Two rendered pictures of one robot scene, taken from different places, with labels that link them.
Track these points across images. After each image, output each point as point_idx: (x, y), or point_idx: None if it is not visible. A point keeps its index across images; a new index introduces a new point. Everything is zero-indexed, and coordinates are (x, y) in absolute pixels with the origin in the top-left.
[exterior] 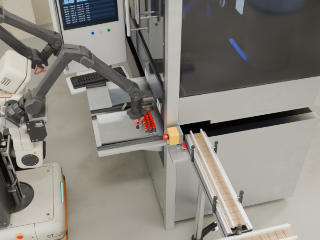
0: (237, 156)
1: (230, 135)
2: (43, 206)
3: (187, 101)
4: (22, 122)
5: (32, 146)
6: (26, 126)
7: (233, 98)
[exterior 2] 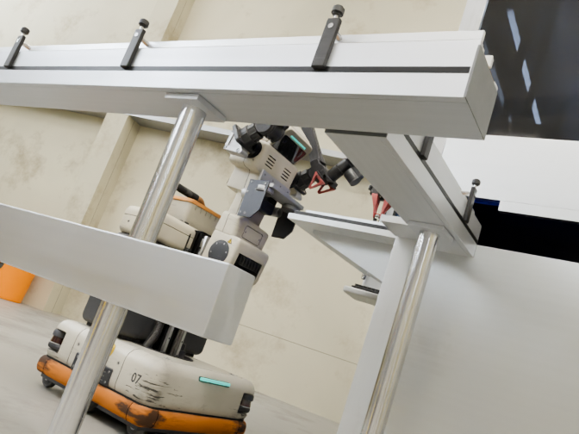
0: (557, 351)
1: (542, 263)
2: (174, 359)
3: (461, 143)
4: (244, 151)
5: (234, 230)
6: (248, 186)
7: (559, 160)
